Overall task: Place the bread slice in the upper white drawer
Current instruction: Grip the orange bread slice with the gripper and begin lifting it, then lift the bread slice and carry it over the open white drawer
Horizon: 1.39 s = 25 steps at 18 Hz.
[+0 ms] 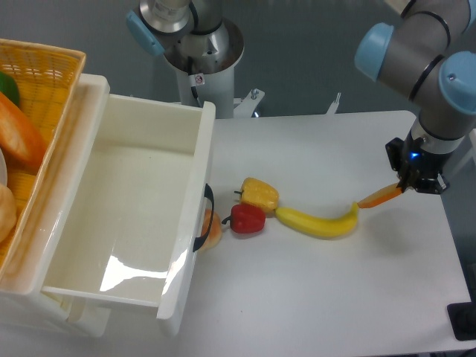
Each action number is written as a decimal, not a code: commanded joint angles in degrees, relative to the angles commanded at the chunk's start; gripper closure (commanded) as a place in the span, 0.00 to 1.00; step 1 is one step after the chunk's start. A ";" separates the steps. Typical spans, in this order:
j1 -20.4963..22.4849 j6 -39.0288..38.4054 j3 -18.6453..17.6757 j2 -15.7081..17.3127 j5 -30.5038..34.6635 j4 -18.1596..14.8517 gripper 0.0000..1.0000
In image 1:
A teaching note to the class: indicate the orange crust bread slice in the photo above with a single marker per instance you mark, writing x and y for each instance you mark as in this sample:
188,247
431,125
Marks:
380,196

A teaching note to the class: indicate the green vegetable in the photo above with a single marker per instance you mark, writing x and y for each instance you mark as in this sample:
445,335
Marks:
9,88

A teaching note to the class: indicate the upper white drawer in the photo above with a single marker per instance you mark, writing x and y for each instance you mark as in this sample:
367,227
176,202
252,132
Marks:
129,238

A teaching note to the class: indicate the round bread bun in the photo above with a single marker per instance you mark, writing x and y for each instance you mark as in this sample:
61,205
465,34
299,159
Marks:
215,234

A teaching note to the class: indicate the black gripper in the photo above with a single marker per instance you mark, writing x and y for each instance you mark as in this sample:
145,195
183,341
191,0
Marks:
417,168

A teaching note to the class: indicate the white metal bracket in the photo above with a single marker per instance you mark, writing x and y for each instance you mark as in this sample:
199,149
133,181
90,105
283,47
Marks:
249,106

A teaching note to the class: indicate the black device at edge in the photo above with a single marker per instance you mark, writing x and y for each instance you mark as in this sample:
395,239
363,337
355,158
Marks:
462,318

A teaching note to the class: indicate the pale bread roll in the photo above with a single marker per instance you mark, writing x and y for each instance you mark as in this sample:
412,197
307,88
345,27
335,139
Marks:
7,211

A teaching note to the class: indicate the red bell pepper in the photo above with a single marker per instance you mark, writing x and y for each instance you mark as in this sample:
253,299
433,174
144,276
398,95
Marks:
245,219

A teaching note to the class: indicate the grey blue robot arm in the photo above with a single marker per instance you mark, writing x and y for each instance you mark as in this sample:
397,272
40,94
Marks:
410,59

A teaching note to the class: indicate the yellow banana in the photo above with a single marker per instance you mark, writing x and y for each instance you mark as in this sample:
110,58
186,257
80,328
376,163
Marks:
325,228

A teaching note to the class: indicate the yellow bell pepper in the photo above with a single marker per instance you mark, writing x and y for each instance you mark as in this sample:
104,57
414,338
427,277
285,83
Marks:
259,194

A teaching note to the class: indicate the orange baguette loaf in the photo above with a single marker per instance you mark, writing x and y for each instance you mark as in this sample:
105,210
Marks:
19,137

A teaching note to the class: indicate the orange woven basket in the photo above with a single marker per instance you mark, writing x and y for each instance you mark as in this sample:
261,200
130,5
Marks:
47,77

